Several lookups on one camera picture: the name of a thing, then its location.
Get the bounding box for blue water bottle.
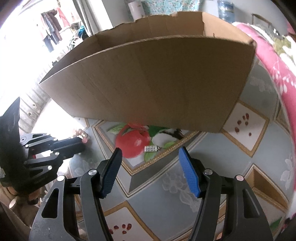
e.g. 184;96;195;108
218;0;234;23

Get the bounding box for white paper roll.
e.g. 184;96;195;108
128;2;145;20

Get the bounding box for hanging clothes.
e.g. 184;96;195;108
40;8;71;50

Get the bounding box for pink bead bracelet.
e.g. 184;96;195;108
73;128;89;143

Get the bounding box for white plastic bag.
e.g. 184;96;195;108
69;35;81;48

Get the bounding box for teal floral curtain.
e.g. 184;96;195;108
141;0;204;17

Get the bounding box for metal balcony railing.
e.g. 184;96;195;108
18;91;52;133

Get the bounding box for brown cardboard box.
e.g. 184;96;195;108
39;11;257;133

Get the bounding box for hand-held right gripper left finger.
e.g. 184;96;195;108
29;147;123;241

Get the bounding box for fruit print tablecloth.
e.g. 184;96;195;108
58;53;292;241

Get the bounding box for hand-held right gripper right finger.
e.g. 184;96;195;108
179;146;273;241

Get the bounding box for person's left forearm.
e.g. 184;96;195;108
0;185;44;230

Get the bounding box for wooden chair frame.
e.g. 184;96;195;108
251;13;271;26

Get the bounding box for pink floral blanket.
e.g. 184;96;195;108
233;22;296;121

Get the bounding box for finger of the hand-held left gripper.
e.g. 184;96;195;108
20;133;84;151
11;146;84;189

